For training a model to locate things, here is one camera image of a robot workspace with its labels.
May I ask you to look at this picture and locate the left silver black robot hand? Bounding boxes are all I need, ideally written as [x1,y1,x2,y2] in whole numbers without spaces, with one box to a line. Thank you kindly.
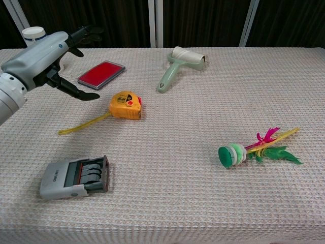
[1,24,104,102]

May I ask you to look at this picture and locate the yellow tape measure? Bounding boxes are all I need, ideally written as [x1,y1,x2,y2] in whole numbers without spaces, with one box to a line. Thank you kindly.
[57,90,145,137]

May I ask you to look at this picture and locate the white plastic bottle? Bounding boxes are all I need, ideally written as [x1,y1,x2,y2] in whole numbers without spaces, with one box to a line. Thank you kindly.
[21,26,47,48]

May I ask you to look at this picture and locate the black pleated curtain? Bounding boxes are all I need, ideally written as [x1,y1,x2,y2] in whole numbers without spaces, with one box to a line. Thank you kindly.
[0,0,27,50]
[12,0,150,48]
[247,0,325,48]
[162,0,252,48]

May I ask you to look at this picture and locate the red ink pad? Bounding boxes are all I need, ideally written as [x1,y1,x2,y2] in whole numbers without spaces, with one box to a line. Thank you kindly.
[77,60,126,91]

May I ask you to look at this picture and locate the gray date stamp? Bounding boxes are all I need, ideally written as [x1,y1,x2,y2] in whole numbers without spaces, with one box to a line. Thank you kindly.
[39,155,110,200]

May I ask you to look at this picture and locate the green lint roller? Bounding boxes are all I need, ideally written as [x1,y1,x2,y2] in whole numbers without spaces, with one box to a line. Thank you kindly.
[156,46,208,94]

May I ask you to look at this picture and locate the beige woven tablecloth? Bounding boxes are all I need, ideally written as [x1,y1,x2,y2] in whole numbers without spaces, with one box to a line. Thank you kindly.
[0,47,325,244]

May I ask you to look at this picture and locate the green feather shuttlecock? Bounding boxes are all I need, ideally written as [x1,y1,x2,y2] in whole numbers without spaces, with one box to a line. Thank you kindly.
[218,127,304,168]

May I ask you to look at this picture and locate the white frame post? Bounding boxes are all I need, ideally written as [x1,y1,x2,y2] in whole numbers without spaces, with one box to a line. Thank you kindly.
[238,0,260,48]
[2,0,30,30]
[148,0,164,48]

